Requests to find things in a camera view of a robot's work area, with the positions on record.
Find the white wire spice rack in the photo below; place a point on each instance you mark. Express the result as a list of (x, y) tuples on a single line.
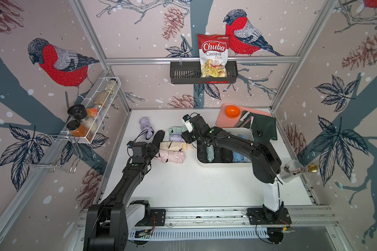
[(87, 117)]

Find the black lid spice grinder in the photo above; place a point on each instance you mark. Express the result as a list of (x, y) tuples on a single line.
[(78, 112)]

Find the pink umbrella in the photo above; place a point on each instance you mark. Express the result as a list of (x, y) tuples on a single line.
[(166, 156)]

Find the clear utensil cup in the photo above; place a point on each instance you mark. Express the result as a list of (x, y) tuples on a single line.
[(291, 170)]

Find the black umbrella front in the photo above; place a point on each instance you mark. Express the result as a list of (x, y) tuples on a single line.
[(227, 155)]

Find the pink plastic tray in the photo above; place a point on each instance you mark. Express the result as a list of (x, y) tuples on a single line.
[(224, 121)]

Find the orange spice jar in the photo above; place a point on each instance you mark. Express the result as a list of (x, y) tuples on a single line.
[(78, 129)]

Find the orange plastic bowl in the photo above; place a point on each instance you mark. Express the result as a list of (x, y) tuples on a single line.
[(232, 112)]

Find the red cassava chips bag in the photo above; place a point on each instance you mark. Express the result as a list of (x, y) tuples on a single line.
[(213, 54)]

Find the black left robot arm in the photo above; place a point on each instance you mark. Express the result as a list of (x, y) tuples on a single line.
[(107, 226)]

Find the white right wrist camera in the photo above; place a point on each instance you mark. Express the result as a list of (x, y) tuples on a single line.
[(187, 121)]

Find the black umbrella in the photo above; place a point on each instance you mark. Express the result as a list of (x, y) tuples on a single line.
[(227, 155), (158, 138), (218, 155), (202, 153)]

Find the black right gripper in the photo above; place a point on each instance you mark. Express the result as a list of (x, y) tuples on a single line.
[(185, 137)]

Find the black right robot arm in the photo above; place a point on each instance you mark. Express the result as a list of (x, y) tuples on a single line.
[(266, 164)]

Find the black wire wall basket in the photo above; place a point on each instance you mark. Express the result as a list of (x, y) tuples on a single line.
[(189, 72)]

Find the pale teal umbrella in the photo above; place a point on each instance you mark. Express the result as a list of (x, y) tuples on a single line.
[(210, 153)]

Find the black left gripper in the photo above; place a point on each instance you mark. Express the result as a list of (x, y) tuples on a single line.
[(150, 151)]

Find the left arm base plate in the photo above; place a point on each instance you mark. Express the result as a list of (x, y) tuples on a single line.
[(152, 217)]

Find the glass spice jars row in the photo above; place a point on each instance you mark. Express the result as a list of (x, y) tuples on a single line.
[(102, 98)]

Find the dark green cloth napkin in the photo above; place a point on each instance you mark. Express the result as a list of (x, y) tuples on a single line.
[(266, 123)]

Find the white plastic storage box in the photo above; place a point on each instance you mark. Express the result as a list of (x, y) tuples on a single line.
[(241, 132)]

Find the beige umbrella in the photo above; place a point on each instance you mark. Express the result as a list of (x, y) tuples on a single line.
[(174, 146)]

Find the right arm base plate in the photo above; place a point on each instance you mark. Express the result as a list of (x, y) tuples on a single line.
[(264, 216)]

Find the white handled kitchen knife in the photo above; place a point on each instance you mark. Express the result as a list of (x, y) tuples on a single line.
[(243, 118)]

